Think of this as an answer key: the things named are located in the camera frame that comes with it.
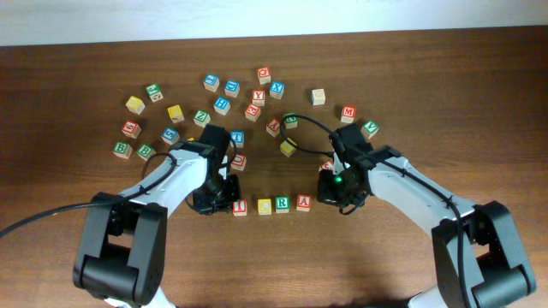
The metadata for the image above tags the green letter B left block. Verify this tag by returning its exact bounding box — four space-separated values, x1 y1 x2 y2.
112 141 133 159

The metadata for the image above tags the red letter M block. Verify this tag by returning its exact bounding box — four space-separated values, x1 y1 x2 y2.
341 106 356 123

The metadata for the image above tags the plain wooden block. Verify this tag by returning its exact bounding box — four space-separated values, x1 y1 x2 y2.
311 89 326 106

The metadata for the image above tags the blue letter H block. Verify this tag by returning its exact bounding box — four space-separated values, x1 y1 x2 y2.
213 97 230 116

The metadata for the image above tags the red letter Y tilted block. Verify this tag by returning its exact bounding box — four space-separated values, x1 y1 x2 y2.
265 118 281 138

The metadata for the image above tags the blue number 5 block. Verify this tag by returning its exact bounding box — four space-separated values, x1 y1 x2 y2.
161 127 180 145

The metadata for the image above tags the red letter C block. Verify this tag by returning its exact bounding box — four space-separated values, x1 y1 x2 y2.
257 67 271 85

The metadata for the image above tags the green letter R block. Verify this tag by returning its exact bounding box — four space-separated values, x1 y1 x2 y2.
275 196 290 213

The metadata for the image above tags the yellow block centre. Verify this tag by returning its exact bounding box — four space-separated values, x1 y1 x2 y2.
280 139 296 157

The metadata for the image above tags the green letter V block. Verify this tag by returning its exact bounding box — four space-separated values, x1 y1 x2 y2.
361 121 379 139

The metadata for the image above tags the red number 3 block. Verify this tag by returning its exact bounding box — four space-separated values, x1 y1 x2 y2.
319 160 334 172

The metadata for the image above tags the red letter U block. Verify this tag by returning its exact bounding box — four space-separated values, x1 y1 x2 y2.
230 154 247 171

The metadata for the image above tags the green letter Z block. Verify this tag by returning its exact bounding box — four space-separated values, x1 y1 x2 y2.
193 110 211 127

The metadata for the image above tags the green letter N block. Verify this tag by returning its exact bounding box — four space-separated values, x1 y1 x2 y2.
283 112 298 129

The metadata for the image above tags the yellow block upper middle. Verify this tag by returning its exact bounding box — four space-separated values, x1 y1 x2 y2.
167 104 184 123

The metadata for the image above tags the blue letter D block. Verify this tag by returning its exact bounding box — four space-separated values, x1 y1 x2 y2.
224 80 240 98

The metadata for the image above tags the red letter E block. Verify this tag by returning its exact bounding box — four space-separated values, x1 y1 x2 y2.
244 104 261 122

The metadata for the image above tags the yellow letter C block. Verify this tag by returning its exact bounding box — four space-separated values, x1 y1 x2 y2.
258 198 272 216

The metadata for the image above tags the green letter b block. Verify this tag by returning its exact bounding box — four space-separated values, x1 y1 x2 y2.
112 141 133 159
136 143 156 161

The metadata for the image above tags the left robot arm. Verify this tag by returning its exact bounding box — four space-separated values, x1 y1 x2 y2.
72 124 241 307

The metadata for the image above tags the red letter I block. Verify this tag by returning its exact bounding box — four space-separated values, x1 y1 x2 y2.
232 199 247 216

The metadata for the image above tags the red number 6 block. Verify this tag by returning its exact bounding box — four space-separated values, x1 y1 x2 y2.
122 121 141 139

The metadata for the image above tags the red letter Y upright block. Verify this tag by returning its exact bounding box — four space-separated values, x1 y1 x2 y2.
252 89 265 106

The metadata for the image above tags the blue letter T block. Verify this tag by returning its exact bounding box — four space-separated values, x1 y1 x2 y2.
230 131 245 148

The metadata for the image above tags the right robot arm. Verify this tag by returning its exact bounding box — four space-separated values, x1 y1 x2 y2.
318 124 537 307

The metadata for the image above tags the green letter Q block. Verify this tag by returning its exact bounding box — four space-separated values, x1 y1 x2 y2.
146 84 164 103

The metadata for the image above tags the red letter A block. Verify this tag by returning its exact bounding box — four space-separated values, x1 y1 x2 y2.
296 194 312 211

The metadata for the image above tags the yellow block far left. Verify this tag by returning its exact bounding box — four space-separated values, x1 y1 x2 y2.
125 96 146 115

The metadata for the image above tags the green letter B right block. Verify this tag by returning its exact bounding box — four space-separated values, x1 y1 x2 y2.
136 143 156 161

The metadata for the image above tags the blue letter X block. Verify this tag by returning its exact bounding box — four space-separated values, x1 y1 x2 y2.
270 81 285 99

